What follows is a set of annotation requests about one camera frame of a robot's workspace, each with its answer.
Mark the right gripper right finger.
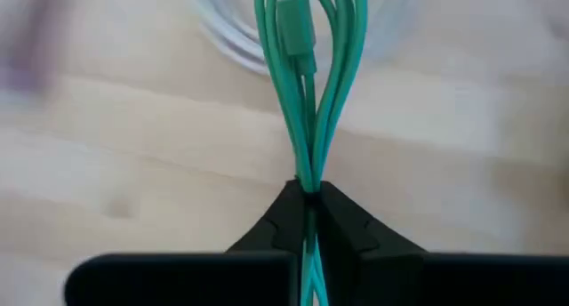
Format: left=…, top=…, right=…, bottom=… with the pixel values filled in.
left=316, top=181, right=569, bottom=306

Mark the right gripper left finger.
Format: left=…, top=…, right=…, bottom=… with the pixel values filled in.
left=64, top=180, right=309, bottom=306

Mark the white USB cable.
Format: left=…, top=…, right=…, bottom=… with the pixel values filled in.
left=188, top=0, right=421, bottom=78

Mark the green USB cable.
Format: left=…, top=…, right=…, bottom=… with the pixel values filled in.
left=252, top=0, right=369, bottom=306

